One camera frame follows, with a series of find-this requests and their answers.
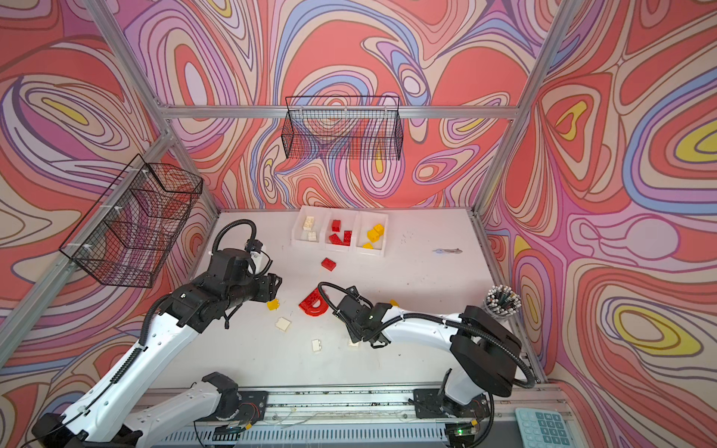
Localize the cream long lego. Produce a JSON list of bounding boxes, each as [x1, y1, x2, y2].
[[302, 216, 316, 231]]

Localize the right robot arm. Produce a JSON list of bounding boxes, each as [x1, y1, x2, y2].
[[317, 282, 538, 418]]

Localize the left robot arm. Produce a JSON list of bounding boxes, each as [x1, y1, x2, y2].
[[32, 218, 282, 447]]

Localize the red arch lego piece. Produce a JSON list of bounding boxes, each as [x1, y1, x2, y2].
[[299, 289, 329, 317]]

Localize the left white plastic bin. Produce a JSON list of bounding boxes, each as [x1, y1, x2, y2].
[[291, 205, 330, 249]]

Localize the white plastic bin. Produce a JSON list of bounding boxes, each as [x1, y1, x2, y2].
[[352, 211, 388, 257], [323, 209, 359, 252], [291, 205, 330, 249]]

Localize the middle white plastic bin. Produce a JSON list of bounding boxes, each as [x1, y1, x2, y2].
[[323, 209, 359, 252]]

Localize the right white plastic bin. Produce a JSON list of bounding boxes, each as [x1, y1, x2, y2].
[[352, 211, 388, 257]]

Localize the small pen on table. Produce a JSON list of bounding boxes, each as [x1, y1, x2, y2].
[[433, 248, 463, 255]]

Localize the cup of pens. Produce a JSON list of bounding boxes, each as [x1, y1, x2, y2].
[[483, 285, 522, 321]]

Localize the teal calculator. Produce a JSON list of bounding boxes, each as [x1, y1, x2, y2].
[[515, 408, 574, 448]]

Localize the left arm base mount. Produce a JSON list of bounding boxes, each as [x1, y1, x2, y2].
[[192, 390, 269, 447]]

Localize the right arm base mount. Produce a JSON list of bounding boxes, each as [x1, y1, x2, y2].
[[408, 388, 495, 447]]

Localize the black wire basket left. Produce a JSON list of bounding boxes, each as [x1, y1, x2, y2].
[[59, 156, 204, 289]]

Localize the black wire basket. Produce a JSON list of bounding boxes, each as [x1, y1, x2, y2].
[[59, 156, 204, 289], [281, 94, 404, 162]]

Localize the black wire basket back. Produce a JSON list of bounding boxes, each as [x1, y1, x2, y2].
[[281, 94, 404, 162]]

